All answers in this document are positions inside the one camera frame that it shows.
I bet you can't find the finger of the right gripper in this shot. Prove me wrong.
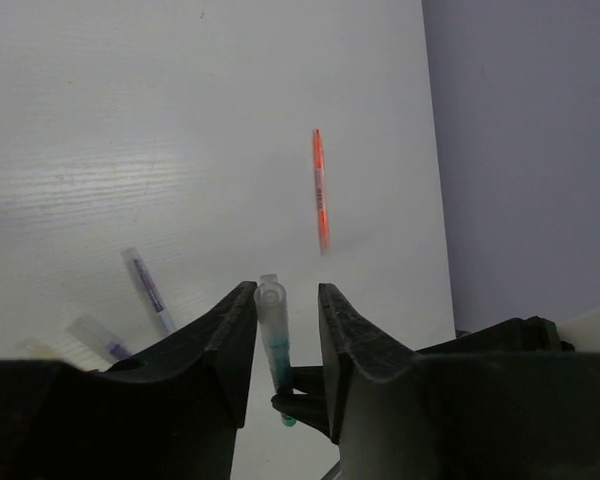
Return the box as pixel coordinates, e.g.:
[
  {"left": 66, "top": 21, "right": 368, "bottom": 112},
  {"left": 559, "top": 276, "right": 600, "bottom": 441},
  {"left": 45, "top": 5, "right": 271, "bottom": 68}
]
[
  {"left": 291, "top": 366, "right": 325, "bottom": 395},
  {"left": 271, "top": 393, "right": 331, "bottom": 439}
]

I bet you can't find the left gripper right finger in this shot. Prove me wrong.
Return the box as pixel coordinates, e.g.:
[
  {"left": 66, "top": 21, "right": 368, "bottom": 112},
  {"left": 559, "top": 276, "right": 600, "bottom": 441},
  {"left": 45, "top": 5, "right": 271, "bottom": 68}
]
[{"left": 318, "top": 284, "right": 600, "bottom": 479}]

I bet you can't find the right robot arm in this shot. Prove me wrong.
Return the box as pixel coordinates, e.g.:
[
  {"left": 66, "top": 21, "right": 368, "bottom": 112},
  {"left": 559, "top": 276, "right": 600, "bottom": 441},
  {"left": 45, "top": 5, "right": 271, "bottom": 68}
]
[{"left": 271, "top": 309, "right": 600, "bottom": 445}]

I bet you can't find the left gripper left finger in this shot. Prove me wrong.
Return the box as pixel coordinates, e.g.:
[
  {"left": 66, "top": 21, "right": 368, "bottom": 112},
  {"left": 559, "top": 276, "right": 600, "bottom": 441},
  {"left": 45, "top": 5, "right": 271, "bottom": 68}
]
[{"left": 0, "top": 281, "right": 256, "bottom": 479}]

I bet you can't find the orange highlighter pen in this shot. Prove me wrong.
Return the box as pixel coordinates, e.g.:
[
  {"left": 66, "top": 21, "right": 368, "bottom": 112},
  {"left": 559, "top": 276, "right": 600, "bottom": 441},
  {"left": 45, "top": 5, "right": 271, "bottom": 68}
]
[{"left": 312, "top": 129, "right": 330, "bottom": 255}]

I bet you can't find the purple pen white label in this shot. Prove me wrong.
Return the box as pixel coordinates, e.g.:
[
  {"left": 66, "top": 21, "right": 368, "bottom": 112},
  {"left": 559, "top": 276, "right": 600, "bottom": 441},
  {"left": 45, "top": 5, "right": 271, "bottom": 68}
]
[{"left": 121, "top": 248, "right": 177, "bottom": 337}]

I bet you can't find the yellow highlighter pen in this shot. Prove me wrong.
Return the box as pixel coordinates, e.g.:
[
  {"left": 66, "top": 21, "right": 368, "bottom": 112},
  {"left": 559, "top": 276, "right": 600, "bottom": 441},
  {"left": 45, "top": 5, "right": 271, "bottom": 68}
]
[{"left": 17, "top": 339, "right": 62, "bottom": 360}]

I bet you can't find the green gel pen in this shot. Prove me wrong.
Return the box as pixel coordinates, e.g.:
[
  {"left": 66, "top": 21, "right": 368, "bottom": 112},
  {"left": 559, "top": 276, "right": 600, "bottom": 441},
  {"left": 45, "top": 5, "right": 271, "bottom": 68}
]
[{"left": 252, "top": 272, "right": 300, "bottom": 431}]

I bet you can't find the dark purple gel pen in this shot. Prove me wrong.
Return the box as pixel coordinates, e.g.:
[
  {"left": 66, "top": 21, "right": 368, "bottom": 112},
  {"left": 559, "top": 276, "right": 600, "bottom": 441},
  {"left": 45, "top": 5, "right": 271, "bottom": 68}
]
[{"left": 65, "top": 316, "right": 132, "bottom": 364}]

